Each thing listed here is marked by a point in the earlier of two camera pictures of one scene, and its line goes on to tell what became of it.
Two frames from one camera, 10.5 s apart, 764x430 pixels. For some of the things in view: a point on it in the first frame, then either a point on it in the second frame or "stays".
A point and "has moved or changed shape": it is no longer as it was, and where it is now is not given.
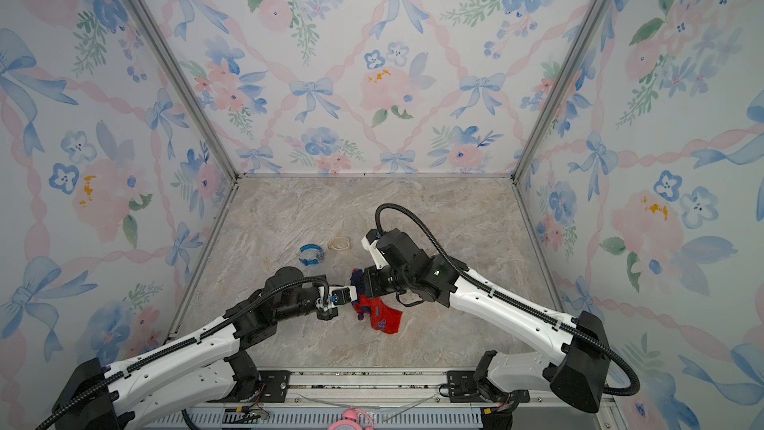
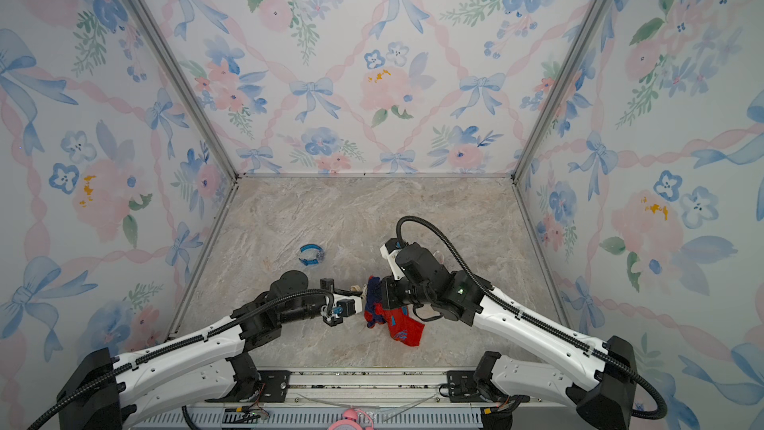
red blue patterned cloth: [383, 317] has moved or changed shape
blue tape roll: [320, 255] stays
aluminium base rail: [406, 390] stays
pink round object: [350, 418] stays
